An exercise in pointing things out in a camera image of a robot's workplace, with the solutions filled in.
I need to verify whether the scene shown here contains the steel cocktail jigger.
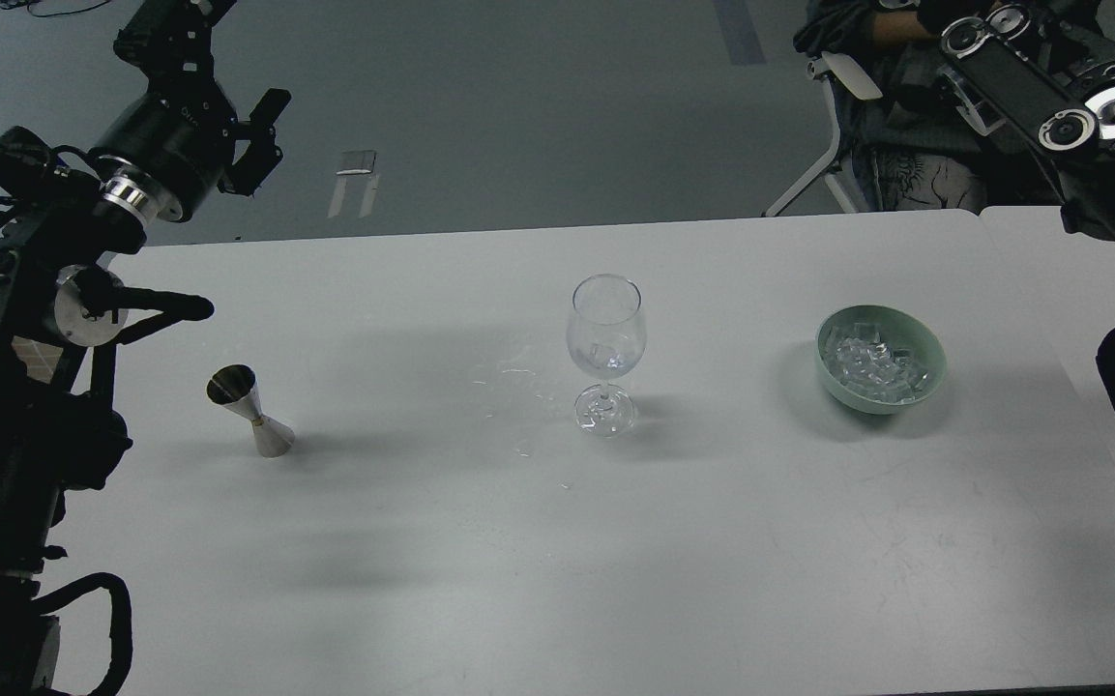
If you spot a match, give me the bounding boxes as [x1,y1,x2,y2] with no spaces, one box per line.
[205,364,295,458]

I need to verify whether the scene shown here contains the white office chair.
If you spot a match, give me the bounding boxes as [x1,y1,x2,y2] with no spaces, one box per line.
[762,52,883,218]

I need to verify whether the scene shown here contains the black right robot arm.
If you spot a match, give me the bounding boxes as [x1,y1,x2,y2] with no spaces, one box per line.
[940,1,1115,243]

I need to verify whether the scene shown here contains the clear ice cubes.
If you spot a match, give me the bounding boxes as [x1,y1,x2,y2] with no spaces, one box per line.
[820,322,934,405]

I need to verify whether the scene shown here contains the seated person in grey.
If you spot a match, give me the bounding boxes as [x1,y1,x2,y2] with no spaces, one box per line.
[793,1,1058,213]

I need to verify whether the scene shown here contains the clear wine glass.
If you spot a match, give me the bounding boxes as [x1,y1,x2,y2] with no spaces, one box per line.
[566,274,647,439]

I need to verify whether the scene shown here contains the grey tape on floor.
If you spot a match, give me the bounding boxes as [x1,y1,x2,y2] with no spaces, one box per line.
[326,149,380,219]

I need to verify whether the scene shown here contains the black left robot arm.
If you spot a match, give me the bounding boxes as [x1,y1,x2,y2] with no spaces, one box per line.
[0,1,291,695]

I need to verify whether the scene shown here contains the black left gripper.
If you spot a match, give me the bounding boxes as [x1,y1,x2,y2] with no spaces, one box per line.
[90,1,292,223]

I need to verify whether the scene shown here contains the green bowl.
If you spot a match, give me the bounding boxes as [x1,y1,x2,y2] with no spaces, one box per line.
[813,305,948,416]

